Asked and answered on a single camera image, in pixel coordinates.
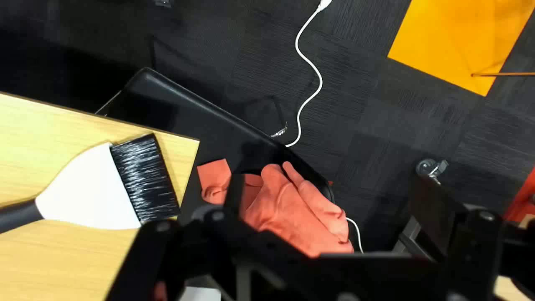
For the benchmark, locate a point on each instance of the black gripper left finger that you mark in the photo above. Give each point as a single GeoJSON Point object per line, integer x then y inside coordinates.
{"type": "Point", "coordinates": [161, 250]}

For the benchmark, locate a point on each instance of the orange-red jacket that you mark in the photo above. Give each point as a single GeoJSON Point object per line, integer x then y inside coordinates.
{"type": "Point", "coordinates": [290, 210]}

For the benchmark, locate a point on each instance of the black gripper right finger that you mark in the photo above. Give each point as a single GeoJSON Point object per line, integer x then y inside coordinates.
{"type": "Point", "coordinates": [479, 250]}

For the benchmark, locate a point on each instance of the small caster wheel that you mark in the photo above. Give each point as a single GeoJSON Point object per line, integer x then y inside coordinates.
{"type": "Point", "coordinates": [432, 167]}

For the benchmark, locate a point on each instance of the thin brown stick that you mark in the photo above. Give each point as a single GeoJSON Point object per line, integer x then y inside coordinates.
{"type": "Point", "coordinates": [502, 73]}

